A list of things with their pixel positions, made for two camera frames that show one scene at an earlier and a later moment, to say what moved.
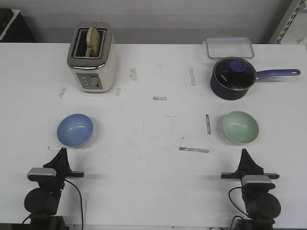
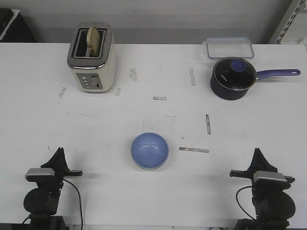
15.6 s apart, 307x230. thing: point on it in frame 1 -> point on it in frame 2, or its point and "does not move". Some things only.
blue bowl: [75, 130] -> [149, 150]
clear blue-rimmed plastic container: [219, 47] does not move
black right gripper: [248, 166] -> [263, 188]
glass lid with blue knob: [235, 74] does not move
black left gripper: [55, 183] does not move
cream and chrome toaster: [92, 56] does not move
